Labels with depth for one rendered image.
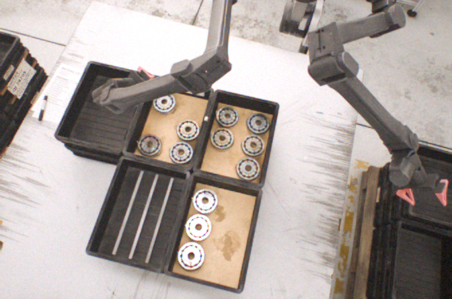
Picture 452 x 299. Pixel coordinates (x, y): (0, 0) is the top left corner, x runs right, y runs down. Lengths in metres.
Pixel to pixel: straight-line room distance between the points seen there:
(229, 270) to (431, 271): 1.17
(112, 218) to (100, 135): 0.38
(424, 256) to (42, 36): 3.00
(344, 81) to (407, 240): 1.41
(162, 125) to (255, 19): 1.67
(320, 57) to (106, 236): 1.08
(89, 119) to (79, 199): 0.37
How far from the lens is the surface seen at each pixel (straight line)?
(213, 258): 1.51
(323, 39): 0.96
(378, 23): 1.20
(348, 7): 3.37
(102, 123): 1.72
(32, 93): 2.69
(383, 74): 3.06
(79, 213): 1.76
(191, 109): 1.68
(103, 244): 1.57
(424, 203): 2.19
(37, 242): 1.81
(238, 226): 1.52
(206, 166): 1.58
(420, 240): 2.26
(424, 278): 2.24
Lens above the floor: 2.33
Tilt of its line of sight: 67 degrees down
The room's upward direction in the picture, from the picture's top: 5 degrees clockwise
